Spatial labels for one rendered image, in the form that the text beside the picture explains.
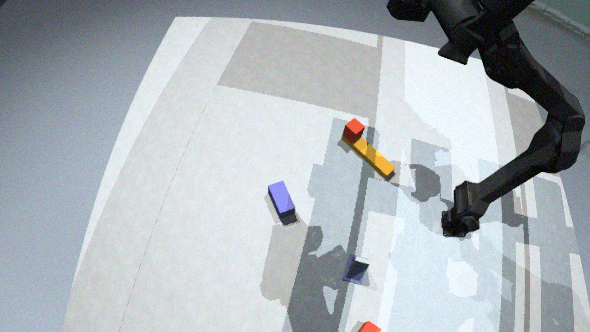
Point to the small red block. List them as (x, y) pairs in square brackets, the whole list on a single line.
[(369, 327)]

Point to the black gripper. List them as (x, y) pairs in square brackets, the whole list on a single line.
[(410, 10)]

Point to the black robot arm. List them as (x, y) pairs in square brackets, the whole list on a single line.
[(506, 60)]

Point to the blue rectangular block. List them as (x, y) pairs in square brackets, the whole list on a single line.
[(281, 199)]

